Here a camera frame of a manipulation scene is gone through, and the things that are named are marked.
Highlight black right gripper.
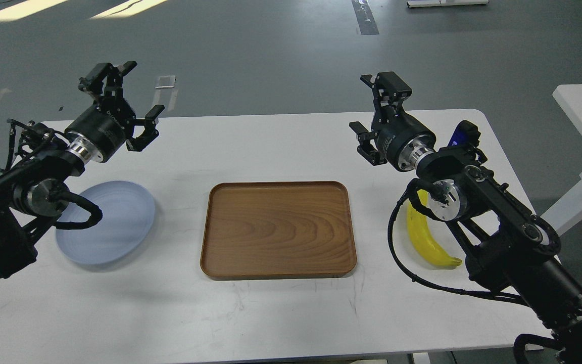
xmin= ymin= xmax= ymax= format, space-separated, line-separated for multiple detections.
xmin=349 ymin=72 xmax=436 ymax=172

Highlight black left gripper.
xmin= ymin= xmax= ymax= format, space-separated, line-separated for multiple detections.
xmin=64 ymin=61 xmax=165 ymax=164

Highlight light blue plate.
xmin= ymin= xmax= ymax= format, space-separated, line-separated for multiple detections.
xmin=56 ymin=180 xmax=156 ymax=265

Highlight yellow banana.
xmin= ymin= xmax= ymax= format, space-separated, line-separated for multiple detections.
xmin=406 ymin=202 xmax=462 ymax=269

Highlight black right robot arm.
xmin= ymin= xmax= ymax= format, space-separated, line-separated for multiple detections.
xmin=349 ymin=72 xmax=582 ymax=363

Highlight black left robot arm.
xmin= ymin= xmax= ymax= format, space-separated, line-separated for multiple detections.
xmin=0 ymin=61 xmax=165 ymax=279

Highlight white floor plate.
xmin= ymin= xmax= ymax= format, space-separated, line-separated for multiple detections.
xmin=155 ymin=75 xmax=176 ymax=89

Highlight white furniture base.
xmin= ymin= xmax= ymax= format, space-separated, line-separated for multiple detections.
xmin=406 ymin=0 xmax=490 ymax=9

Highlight brown wooden tray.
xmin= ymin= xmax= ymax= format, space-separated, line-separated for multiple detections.
xmin=200 ymin=180 xmax=357 ymax=280

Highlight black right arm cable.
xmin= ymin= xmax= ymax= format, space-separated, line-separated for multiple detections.
xmin=387 ymin=178 xmax=529 ymax=306

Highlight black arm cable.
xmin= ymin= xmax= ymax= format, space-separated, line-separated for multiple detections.
xmin=54 ymin=190 xmax=104 ymax=231
xmin=387 ymin=178 xmax=529 ymax=306

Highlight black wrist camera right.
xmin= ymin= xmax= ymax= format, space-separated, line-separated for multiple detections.
xmin=448 ymin=120 xmax=481 ymax=148

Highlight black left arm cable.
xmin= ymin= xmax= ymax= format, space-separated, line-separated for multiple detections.
xmin=54 ymin=190 xmax=104 ymax=231

